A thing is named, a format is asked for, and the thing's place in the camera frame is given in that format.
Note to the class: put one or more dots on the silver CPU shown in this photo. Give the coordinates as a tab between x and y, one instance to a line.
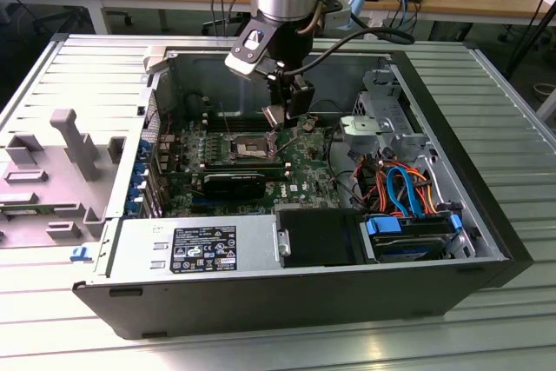
274	117

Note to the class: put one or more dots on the metal locking lever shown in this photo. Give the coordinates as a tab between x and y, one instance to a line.
225	121
286	145

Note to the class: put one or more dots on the black RAM slot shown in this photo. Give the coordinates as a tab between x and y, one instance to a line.
243	166
243	125
243	113
243	117
243	163
243	160
243	121

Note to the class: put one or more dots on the CPU socket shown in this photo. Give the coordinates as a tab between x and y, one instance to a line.
249	147

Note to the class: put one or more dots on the blue expansion slot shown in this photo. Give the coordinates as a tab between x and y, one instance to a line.
202	205

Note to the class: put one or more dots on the coin cell battery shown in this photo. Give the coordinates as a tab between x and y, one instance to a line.
309	123

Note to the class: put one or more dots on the silver perforated drive cage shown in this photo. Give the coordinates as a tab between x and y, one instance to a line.
382	97

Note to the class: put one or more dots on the green motherboard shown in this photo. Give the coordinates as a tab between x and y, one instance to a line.
304	162

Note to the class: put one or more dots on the black graphics card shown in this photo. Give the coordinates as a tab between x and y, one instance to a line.
234	184

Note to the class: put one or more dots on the silver rear port block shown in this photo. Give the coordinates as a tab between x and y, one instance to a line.
168	157
167	140
169	168

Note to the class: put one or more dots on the blue card retention clip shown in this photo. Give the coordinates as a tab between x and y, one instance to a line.
135	188
140	170
132	208
144	148

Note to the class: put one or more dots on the power supply label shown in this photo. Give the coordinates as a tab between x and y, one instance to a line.
204	249

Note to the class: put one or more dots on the hard disk in blue carrier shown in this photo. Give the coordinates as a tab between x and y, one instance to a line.
408	249

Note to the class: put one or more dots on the black tripod leg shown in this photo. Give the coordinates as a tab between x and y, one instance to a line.
527	28

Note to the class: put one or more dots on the silver power supply unit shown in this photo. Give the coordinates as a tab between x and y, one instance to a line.
139	236

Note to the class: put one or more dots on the black PC case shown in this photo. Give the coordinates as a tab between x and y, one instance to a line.
260	301

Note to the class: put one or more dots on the grey parts rack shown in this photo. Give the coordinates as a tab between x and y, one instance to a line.
52	197

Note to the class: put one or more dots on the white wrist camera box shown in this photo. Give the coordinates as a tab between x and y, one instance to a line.
247	58

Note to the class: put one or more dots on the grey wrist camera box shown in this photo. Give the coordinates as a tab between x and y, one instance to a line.
335	12

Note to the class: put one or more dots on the silver drive bracket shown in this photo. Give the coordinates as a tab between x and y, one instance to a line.
362	125

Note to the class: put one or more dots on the grey metal corner bracket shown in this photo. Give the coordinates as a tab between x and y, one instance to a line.
154	60

